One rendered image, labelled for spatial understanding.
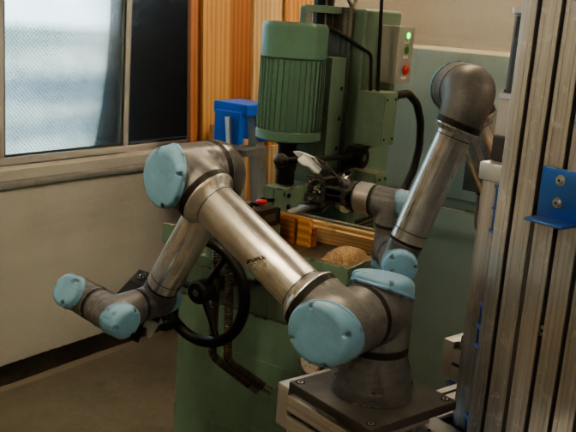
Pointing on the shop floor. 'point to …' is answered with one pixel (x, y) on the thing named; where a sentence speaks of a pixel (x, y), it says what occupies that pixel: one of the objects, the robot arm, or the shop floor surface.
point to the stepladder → (258, 178)
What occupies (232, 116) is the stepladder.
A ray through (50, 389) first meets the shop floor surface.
